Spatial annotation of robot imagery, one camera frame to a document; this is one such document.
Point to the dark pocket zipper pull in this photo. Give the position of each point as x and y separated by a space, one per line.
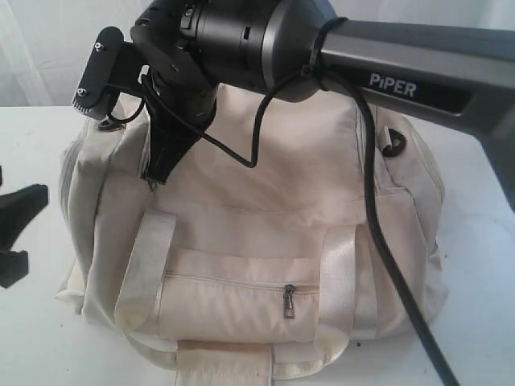
288 302

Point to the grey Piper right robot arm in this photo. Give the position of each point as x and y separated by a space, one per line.
458 77

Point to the white backdrop curtain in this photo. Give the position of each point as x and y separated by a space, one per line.
46 43

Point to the cream fabric duffel bag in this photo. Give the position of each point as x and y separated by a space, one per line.
192 273

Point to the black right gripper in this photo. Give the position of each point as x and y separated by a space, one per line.
180 115

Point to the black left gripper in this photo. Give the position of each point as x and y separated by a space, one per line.
18 209

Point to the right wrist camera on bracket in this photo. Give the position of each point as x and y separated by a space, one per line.
114 67

